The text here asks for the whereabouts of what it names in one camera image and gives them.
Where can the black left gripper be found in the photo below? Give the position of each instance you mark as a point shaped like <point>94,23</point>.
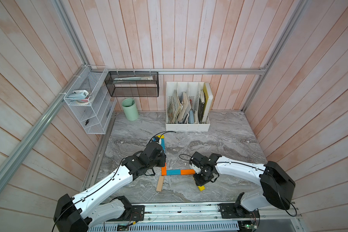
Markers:
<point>162,159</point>

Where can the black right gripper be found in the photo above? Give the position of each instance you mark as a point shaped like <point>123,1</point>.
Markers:
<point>198,181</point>

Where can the orange wooden block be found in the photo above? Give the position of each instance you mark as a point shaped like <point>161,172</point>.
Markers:
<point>164,171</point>
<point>187,172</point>

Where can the natural wooden block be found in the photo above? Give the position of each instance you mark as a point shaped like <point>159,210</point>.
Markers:
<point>160,183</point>

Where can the teal wooden block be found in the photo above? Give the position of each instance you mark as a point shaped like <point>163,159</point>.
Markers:
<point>173,172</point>
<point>162,144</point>

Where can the small yellow wooden block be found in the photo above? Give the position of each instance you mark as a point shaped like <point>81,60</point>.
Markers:
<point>161,136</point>

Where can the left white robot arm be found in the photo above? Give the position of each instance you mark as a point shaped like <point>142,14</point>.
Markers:
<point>86,209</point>

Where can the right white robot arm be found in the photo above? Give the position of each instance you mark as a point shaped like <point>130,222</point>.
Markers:
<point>276,187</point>

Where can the white plastic file organizer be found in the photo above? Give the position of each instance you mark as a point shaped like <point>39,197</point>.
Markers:
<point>192,98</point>

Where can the mint green plastic cup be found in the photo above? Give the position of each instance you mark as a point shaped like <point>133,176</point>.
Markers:
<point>130,109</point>

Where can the illustrated Chinese history book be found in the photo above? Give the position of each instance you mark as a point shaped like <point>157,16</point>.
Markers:
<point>174,108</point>

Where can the cream hardcover book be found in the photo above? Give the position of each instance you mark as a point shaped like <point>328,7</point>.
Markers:
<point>208,100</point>

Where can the aluminium front rail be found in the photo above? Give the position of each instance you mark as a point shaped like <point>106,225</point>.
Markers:
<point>179,212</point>

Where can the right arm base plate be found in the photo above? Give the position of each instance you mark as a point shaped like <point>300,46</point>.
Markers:
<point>232,210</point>

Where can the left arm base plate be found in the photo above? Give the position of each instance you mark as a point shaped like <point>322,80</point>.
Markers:
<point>134,213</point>

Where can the black wire mesh basket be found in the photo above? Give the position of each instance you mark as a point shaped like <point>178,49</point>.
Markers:
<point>132,84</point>

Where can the white wire shelf rack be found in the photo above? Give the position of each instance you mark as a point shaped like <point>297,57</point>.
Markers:
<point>95,116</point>

